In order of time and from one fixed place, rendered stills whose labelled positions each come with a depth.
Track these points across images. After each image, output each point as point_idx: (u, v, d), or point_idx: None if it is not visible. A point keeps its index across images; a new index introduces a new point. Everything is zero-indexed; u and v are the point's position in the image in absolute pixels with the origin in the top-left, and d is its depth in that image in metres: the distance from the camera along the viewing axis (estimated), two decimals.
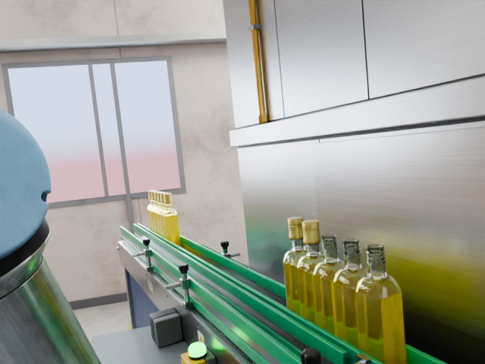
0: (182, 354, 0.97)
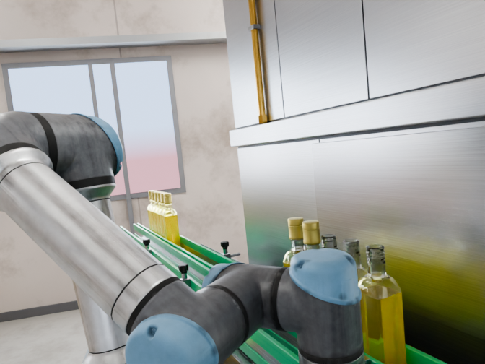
0: None
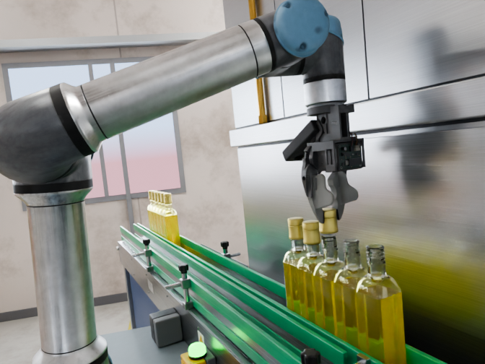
0: (182, 354, 0.97)
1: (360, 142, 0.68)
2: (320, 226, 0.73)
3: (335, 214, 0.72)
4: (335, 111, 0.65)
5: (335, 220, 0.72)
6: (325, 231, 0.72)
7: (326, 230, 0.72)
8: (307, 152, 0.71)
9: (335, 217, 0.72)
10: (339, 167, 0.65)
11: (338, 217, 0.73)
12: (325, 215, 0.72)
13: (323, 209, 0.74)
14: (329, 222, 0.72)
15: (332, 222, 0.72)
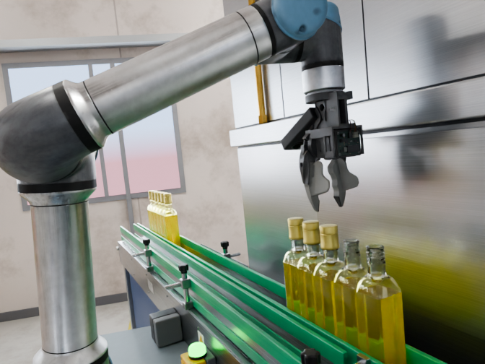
0: (182, 354, 0.97)
1: (359, 129, 0.68)
2: (322, 242, 0.73)
3: (336, 231, 0.72)
4: (334, 97, 0.65)
5: (337, 237, 0.73)
6: (326, 248, 0.72)
7: (328, 247, 0.72)
8: (306, 139, 0.71)
9: (336, 234, 0.72)
10: (338, 153, 0.65)
11: (341, 204, 0.74)
12: (326, 232, 0.72)
13: (325, 224, 0.74)
14: (330, 238, 0.72)
15: (333, 238, 0.72)
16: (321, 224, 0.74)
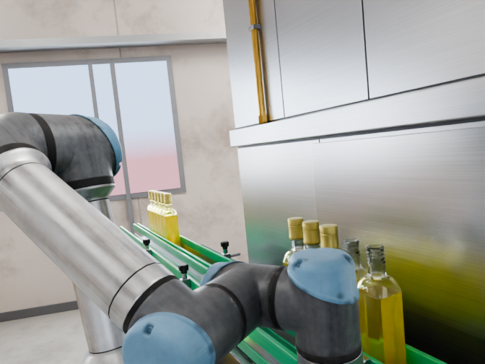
0: None
1: None
2: (322, 242, 0.73)
3: (336, 231, 0.72)
4: None
5: (337, 237, 0.73)
6: (326, 248, 0.72)
7: (328, 247, 0.72)
8: None
9: (336, 234, 0.72)
10: None
11: None
12: (326, 232, 0.72)
13: (325, 224, 0.74)
14: (330, 238, 0.72)
15: (333, 238, 0.72)
16: (321, 224, 0.74)
